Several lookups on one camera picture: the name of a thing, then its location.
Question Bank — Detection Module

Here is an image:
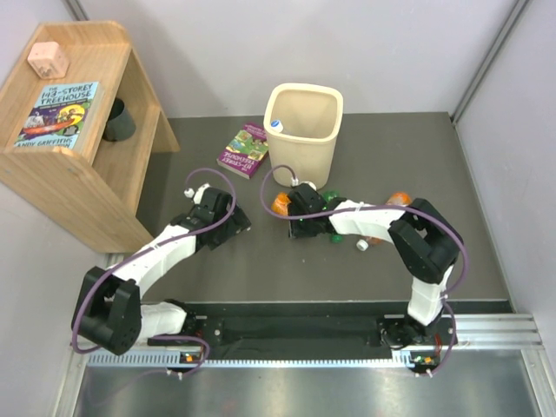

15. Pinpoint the small orange bottle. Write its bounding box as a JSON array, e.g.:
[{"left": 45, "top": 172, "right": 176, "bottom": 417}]
[{"left": 271, "top": 192, "right": 291, "bottom": 216}]

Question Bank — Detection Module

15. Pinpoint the green plastic bottle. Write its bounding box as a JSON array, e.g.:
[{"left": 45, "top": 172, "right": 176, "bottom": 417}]
[{"left": 322, "top": 190, "right": 344, "bottom": 244}]

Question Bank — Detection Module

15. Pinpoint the orange bottle white cap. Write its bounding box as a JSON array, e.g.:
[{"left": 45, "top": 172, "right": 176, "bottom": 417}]
[{"left": 356, "top": 192, "right": 412, "bottom": 252}]

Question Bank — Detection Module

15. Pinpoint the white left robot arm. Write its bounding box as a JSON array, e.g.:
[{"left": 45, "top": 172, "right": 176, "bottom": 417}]
[{"left": 71, "top": 183, "right": 251, "bottom": 355}]

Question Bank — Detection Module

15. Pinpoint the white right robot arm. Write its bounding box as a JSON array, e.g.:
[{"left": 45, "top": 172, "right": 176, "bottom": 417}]
[{"left": 287, "top": 183, "right": 460, "bottom": 344}]

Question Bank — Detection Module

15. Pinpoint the cream plastic bin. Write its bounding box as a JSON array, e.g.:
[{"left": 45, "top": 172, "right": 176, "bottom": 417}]
[{"left": 263, "top": 83, "right": 344, "bottom": 189}]

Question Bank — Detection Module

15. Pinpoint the purple Treehouse book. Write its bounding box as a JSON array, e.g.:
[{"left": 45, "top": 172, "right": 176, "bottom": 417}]
[{"left": 216, "top": 123, "right": 268, "bottom": 179}]

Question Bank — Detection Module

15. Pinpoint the dark grey cup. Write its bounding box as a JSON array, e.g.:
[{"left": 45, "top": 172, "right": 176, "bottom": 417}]
[{"left": 103, "top": 97, "right": 136, "bottom": 142}]

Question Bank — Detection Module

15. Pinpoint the wooden shelf unit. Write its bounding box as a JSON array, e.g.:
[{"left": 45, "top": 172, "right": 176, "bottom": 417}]
[{"left": 1, "top": 21, "right": 180, "bottom": 253}]

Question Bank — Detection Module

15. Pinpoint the blue Treehouse book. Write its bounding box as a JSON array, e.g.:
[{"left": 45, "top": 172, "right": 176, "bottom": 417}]
[{"left": 13, "top": 82, "right": 104, "bottom": 150}]

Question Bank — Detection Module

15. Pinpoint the pink cube block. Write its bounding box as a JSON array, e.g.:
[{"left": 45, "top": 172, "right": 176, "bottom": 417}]
[{"left": 27, "top": 41, "right": 70, "bottom": 79}]

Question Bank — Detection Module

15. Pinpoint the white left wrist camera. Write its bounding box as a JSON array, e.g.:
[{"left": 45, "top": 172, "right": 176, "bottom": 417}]
[{"left": 183, "top": 182, "right": 210, "bottom": 204}]

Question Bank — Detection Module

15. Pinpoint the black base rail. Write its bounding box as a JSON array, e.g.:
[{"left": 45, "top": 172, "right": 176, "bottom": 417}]
[{"left": 146, "top": 299, "right": 457, "bottom": 361}]

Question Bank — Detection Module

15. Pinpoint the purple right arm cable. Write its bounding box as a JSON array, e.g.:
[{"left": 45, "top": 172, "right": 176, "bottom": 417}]
[{"left": 259, "top": 164, "right": 471, "bottom": 305}]

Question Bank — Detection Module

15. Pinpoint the white slotted cable duct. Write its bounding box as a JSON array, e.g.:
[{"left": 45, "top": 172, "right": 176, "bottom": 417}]
[{"left": 86, "top": 350, "right": 418, "bottom": 369}]

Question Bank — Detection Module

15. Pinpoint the aluminium corner post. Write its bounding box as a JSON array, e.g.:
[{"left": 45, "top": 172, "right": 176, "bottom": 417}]
[{"left": 450, "top": 0, "right": 532, "bottom": 127}]

